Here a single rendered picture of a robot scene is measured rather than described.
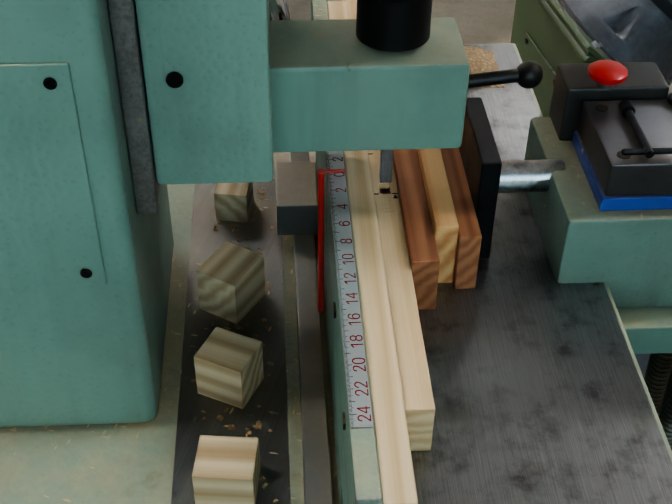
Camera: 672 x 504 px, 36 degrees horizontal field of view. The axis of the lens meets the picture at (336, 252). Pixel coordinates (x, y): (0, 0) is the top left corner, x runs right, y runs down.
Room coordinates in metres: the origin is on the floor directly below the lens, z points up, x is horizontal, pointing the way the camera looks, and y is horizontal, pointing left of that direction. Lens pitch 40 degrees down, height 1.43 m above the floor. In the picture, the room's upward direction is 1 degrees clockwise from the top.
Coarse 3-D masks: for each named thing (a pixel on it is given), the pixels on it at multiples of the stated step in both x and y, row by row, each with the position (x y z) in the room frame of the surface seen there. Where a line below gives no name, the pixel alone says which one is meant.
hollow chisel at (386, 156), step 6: (384, 150) 0.65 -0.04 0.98; (390, 150) 0.65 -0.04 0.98; (384, 156) 0.65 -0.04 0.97; (390, 156) 0.65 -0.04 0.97; (384, 162) 0.65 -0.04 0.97; (390, 162) 0.65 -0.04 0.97; (384, 168) 0.65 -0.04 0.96; (390, 168) 0.65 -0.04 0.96; (384, 174) 0.65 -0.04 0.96; (390, 174) 0.65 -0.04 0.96; (384, 180) 0.65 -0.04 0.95; (390, 180) 0.65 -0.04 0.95
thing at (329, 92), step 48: (288, 48) 0.64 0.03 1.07; (336, 48) 0.64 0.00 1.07; (432, 48) 0.64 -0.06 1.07; (288, 96) 0.61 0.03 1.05; (336, 96) 0.62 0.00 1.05; (384, 96) 0.62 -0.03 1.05; (432, 96) 0.62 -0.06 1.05; (288, 144) 0.61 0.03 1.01; (336, 144) 0.62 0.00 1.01; (384, 144) 0.62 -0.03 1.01; (432, 144) 0.62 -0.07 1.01
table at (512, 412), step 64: (512, 64) 0.92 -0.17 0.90; (512, 128) 0.80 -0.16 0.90; (512, 256) 0.62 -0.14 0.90; (448, 320) 0.55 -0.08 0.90; (512, 320) 0.55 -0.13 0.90; (576, 320) 0.55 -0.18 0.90; (640, 320) 0.58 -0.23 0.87; (448, 384) 0.49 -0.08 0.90; (512, 384) 0.49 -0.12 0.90; (576, 384) 0.49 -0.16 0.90; (640, 384) 0.49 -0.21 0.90; (448, 448) 0.43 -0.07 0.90; (512, 448) 0.43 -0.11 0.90; (576, 448) 0.43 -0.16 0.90; (640, 448) 0.43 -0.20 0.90
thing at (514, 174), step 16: (480, 112) 0.68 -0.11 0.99; (464, 128) 0.68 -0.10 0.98; (480, 128) 0.66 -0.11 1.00; (464, 144) 0.68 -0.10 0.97; (480, 144) 0.64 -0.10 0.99; (464, 160) 0.67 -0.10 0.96; (480, 160) 0.62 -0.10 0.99; (496, 160) 0.62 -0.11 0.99; (512, 160) 0.66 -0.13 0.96; (528, 160) 0.66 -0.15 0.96; (544, 160) 0.66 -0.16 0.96; (560, 160) 0.66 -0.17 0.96; (480, 176) 0.61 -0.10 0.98; (496, 176) 0.61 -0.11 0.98; (512, 176) 0.65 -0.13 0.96; (528, 176) 0.65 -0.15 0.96; (544, 176) 0.65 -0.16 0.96; (480, 192) 0.61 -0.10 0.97; (496, 192) 0.61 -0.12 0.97; (512, 192) 0.65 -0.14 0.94; (480, 208) 0.61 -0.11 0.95; (480, 224) 0.61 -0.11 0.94; (480, 256) 0.61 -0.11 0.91
